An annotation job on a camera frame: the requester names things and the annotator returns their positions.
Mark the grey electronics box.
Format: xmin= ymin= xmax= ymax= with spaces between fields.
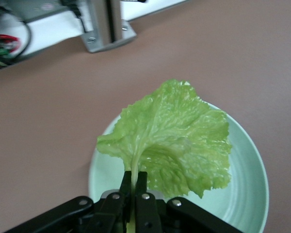
xmin=13 ymin=0 xmax=70 ymax=23

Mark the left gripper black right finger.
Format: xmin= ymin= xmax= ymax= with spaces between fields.
xmin=135 ymin=171 xmax=163 ymax=233

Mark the red wire bundle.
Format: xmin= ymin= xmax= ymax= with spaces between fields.
xmin=0 ymin=34 xmax=20 ymax=50

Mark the mint green plate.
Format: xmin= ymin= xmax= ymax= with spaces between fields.
xmin=88 ymin=101 xmax=270 ymax=233

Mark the black cable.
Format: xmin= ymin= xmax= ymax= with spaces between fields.
xmin=62 ymin=0 xmax=94 ymax=33
xmin=12 ymin=19 xmax=32 ymax=59

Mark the brown table cover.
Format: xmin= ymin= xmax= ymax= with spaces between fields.
xmin=0 ymin=0 xmax=291 ymax=233

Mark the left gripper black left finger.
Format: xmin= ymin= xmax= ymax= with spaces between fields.
xmin=94 ymin=171 xmax=134 ymax=233

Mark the green lettuce leaf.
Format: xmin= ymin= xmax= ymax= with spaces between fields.
xmin=97 ymin=79 xmax=233 ymax=233

